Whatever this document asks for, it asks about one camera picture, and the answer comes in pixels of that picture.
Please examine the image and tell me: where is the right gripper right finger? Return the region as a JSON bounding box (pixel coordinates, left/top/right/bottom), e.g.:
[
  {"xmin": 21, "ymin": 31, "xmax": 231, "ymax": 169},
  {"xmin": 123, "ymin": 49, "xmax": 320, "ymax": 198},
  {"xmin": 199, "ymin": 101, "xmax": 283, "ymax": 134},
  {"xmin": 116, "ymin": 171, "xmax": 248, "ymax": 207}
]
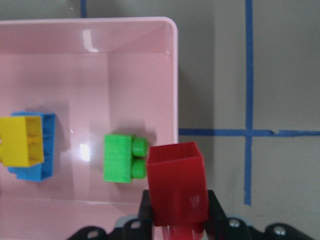
[{"xmin": 204, "ymin": 190, "xmax": 227, "ymax": 240}]

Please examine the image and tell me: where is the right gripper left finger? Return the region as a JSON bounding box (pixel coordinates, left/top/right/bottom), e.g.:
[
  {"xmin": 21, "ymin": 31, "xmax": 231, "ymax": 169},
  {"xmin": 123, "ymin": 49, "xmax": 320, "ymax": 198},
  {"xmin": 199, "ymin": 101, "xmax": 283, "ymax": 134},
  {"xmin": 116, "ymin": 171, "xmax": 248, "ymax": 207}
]
[{"xmin": 138, "ymin": 189, "xmax": 154, "ymax": 240}]

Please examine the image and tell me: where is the red toy block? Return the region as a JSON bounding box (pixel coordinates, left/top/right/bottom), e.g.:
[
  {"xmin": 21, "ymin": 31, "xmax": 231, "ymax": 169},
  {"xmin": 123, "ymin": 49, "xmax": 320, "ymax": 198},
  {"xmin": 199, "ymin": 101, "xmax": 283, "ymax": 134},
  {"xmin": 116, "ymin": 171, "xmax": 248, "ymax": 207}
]
[{"xmin": 146, "ymin": 141, "xmax": 209, "ymax": 240}]

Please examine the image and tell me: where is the green toy block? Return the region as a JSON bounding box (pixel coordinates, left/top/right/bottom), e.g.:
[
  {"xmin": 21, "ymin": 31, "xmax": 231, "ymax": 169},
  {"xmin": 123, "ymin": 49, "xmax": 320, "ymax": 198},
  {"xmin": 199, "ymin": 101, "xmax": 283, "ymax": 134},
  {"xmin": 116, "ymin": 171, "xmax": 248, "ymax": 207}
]
[{"xmin": 103, "ymin": 134, "xmax": 149, "ymax": 183}]

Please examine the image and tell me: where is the blue toy block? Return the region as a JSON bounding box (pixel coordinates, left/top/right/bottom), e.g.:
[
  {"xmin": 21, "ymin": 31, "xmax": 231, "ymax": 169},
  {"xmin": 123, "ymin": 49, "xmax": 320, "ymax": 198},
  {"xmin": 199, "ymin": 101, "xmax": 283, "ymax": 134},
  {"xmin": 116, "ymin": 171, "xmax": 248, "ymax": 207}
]
[{"xmin": 7, "ymin": 111, "xmax": 56, "ymax": 183}]

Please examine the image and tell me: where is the yellow toy block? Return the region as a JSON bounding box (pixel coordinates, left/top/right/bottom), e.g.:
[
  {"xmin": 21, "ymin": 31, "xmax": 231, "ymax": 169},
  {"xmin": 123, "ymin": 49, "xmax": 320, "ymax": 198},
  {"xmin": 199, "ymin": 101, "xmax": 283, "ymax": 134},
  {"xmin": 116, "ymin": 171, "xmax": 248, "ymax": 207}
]
[{"xmin": 0, "ymin": 116, "xmax": 44, "ymax": 168}]

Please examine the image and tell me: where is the pink plastic box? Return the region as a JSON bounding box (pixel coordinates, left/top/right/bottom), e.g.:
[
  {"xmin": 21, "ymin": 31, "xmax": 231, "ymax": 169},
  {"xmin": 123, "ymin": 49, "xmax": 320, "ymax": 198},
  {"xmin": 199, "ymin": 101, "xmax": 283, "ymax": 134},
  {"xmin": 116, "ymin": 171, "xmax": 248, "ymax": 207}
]
[{"xmin": 0, "ymin": 17, "xmax": 178, "ymax": 240}]

